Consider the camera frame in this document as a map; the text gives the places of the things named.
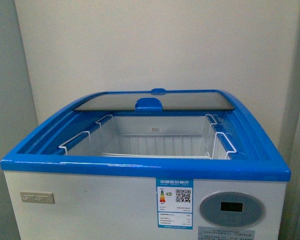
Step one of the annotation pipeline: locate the glass sliding freezer lid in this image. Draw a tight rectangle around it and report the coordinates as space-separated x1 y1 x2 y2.
75 88 235 112

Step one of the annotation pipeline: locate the white blue chest freezer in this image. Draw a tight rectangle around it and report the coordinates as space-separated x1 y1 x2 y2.
0 90 291 240

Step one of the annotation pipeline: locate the blue energy label sticker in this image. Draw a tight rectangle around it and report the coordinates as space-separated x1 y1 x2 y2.
155 178 194 230

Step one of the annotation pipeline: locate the grey oval control panel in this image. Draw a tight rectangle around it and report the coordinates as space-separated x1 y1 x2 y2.
199 192 266 229

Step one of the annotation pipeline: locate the grey instruction sticker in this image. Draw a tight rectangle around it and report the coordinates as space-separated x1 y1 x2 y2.
197 226 255 240

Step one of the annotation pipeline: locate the silver brand name plate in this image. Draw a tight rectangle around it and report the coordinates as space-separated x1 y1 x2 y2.
20 191 55 204

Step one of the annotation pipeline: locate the white wire freezer basket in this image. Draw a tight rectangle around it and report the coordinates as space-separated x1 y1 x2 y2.
59 114 238 160

